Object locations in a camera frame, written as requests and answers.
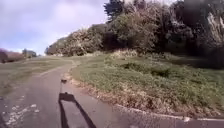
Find green grass field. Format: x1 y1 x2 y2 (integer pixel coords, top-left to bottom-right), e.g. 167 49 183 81
67 50 224 120

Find row of trees and bushes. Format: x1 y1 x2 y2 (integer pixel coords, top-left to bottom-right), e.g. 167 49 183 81
44 0 224 70

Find pale concrete kerb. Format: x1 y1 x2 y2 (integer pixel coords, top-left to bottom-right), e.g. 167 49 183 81
112 103 224 123

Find grey asphalt path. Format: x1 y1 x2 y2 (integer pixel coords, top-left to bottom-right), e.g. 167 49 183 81
0 59 224 128

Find dry grass strip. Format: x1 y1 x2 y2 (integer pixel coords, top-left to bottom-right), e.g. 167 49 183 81
0 56 73 98

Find distant bushes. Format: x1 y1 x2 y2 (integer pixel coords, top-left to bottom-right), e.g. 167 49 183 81
0 47 38 64

